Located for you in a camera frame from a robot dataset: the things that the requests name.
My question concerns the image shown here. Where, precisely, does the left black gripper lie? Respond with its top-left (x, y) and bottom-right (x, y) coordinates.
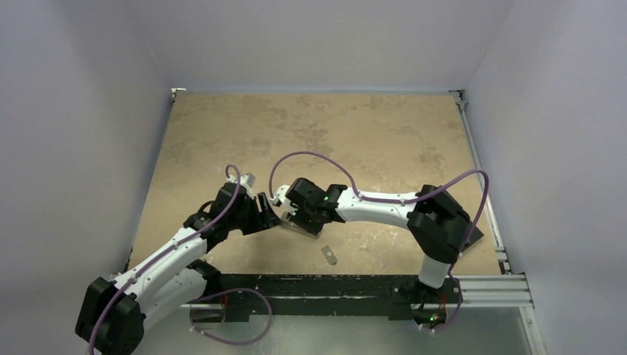
top-left (227, 192), bottom-right (280, 234)

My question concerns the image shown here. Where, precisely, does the white remote control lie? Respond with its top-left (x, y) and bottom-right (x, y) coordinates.
top-left (281, 212), bottom-right (319, 240)

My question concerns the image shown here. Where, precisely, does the grey battery cover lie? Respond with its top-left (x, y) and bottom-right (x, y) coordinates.
top-left (321, 246), bottom-right (338, 266)

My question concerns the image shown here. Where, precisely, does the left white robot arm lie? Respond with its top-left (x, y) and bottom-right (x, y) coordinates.
top-left (75, 176), bottom-right (289, 354)

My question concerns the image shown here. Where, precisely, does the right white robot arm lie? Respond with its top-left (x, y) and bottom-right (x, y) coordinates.
top-left (273, 177), bottom-right (475, 301)

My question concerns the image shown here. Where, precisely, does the black flat plate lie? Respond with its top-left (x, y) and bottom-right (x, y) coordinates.
top-left (460, 224), bottom-right (484, 252)

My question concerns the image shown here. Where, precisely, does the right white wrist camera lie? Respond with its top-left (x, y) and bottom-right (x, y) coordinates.
top-left (270, 185), bottom-right (290, 207)

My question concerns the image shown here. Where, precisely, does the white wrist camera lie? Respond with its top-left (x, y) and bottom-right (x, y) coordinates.
top-left (270, 185), bottom-right (290, 207)
top-left (239, 172), bottom-right (255, 199)

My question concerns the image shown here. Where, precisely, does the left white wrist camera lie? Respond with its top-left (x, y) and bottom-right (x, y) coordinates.
top-left (239, 172), bottom-right (255, 199)

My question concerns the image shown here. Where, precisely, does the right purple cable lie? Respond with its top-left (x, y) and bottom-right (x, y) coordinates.
top-left (268, 151), bottom-right (489, 256)

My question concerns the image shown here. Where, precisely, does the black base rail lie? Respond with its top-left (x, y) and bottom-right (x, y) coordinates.
top-left (198, 274), bottom-right (463, 323)

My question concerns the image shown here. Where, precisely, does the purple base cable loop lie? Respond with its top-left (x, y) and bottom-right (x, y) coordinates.
top-left (189, 288), bottom-right (274, 347)

